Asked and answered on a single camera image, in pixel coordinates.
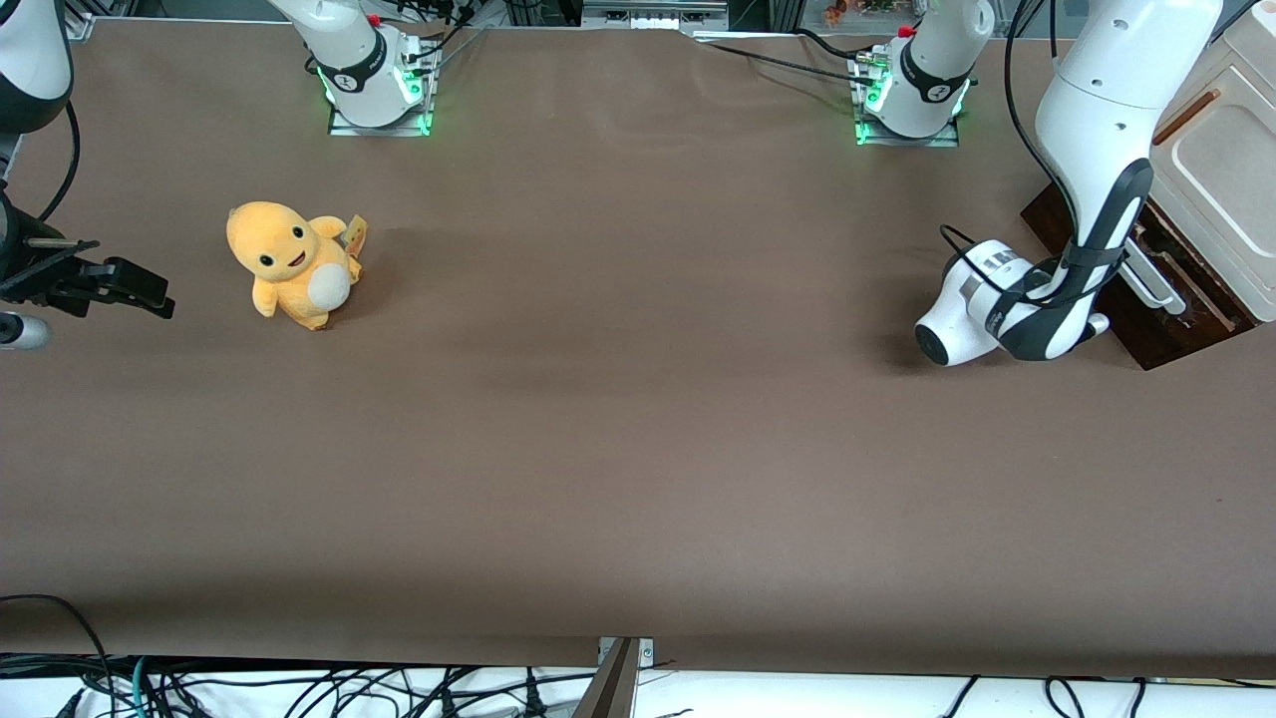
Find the aluminium frame rail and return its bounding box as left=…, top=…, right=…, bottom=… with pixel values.
left=581, top=0, right=731, bottom=31

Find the metal table clamp bracket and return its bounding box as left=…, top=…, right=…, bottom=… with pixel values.
left=573, top=636, right=656, bottom=718

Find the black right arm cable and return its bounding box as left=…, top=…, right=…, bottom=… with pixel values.
left=35, top=100, right=81, bottom=222

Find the cream plastic storage box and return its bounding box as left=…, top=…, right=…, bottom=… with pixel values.
left=1146, top=8, right=1276, bottom=323

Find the wooden drawer with white handle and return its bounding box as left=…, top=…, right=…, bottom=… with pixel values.
left=1116, top=214, right=1252, bottom=340

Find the yellow plush toy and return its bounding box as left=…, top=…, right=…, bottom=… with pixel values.
left=225, top=199, right=369, bottom=332

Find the tangled black cable bundle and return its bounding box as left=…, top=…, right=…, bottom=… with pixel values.
left=0, top=594, right=599, bottom=718

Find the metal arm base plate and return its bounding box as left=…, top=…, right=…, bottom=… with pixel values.
left=853, top=50, right=963, bottom=149
left=327, top=95, right=437, bottom=138

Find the black power cable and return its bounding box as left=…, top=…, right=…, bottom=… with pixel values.
left=693, top=38, right=878, bottom=87

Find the white bar drawer handle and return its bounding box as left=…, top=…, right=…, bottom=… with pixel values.
left=1121, top=249, right=1189, bottom=317

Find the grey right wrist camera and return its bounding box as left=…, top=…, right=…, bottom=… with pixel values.
left=0, top=312, right=51, bottom=351

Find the dark wooden board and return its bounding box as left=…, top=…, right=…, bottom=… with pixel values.
left=1022, top=179, right=1259, bottom=372

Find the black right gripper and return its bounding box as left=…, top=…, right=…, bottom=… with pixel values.
left=0, top=189, right=176, bottom=321

